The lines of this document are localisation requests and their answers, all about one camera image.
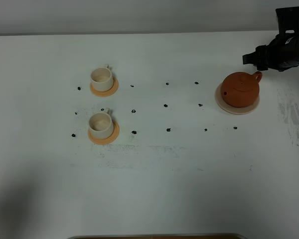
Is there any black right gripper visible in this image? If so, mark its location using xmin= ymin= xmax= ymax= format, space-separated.
xmin=242 ymin=33 xmax=299 ymax=72

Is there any near orange coaster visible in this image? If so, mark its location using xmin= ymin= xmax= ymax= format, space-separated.
xmin=88 ymin=121 xmax=120 ymax=145

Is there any brown clay teapot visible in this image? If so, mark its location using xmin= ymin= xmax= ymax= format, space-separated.
xmin=220 ymin=71 xmax=262 ymax=108

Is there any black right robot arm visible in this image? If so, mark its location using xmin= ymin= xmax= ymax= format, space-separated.
xmin=243 ymin=33 xmax=299 ymax=72

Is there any far orange coaster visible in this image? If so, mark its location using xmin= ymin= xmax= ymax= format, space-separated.
xmin=90 ymin=77 xmax=119 ymax=97

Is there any white teacup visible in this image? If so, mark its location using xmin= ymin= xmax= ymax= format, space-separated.
xmin=89 ymin=108 xmax=114 ymax=139
xmin=90 ymin=64 xmax=114 ymax=92

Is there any orange coaster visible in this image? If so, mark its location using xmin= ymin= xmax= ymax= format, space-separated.
xmin=90 ymin=77 xmax=119 ymax=97
xmin=88 ymin=121 xmax=120 ymax=145

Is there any cream teapot saucer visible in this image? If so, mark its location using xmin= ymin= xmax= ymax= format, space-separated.
xmin=215 ymin=83 xmax=260 ymax=115

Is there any near white teacup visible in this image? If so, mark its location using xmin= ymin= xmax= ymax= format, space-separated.
xmin=89 ymin=108 xmax=114 ymax=139

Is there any far white teacup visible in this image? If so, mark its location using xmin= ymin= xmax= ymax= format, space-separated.
xmin=90 ymin=64 xmax=114 ymax=92

